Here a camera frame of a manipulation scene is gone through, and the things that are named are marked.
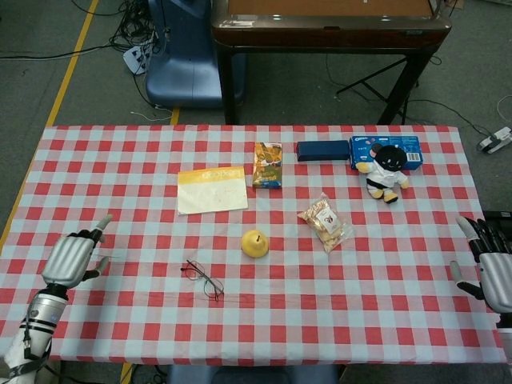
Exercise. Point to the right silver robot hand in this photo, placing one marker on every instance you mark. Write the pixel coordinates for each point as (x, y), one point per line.
(498, 280)

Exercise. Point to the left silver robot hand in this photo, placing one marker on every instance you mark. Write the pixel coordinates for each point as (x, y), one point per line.
(66, 260)

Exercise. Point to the black wire eyeglasses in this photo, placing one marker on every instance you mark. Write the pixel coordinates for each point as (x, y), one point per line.
(182, 270)

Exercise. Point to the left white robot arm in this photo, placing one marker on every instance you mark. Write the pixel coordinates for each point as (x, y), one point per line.
(40, 316)

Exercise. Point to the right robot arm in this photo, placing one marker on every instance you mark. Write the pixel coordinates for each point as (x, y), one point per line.
(506, 321)

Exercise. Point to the dark blue case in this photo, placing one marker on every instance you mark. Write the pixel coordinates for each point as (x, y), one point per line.
(322, 150)

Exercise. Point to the black box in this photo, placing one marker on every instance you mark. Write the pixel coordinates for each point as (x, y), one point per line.
(502, 215)

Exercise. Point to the white grey power strip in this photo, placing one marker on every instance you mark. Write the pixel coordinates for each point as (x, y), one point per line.
(494, 142)

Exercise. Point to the black plush toy white coat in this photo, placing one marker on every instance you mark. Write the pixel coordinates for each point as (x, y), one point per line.
(386, 176)

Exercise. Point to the yellow white envelope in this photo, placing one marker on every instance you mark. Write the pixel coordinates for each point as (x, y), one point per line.
(212, 192)

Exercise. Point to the clear bag of snacks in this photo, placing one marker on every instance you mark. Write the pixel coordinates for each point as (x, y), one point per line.
(326, 228)

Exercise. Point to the red white checkered tablecloth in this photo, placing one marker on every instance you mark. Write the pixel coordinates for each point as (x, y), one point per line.
(320, 320)

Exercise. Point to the blue Oreo cookie box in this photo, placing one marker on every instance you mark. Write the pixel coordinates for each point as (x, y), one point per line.
(360, 152)

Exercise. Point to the yellow pear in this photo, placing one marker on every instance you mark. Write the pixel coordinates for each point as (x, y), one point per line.
(254, 246)

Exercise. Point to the white power strip with plugs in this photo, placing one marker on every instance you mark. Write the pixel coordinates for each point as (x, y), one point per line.
(134, 60)

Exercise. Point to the blue chair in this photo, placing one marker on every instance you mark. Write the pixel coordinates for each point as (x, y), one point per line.
(180, 76)

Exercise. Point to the dark brown mahjong table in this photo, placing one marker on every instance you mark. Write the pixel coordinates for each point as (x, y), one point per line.
(332, 36)

